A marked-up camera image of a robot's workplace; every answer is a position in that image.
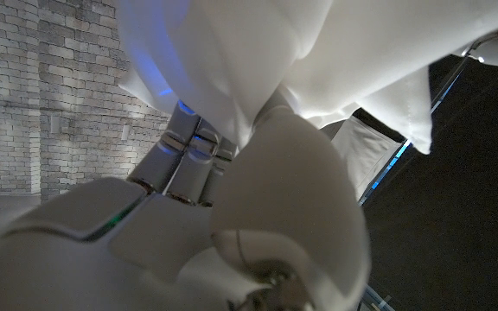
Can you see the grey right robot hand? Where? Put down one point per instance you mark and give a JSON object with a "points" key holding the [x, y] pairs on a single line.
{"points": [[283, 194]]}

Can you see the white towel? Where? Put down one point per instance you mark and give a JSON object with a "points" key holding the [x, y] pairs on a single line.
{"points": [[253, 43]]}

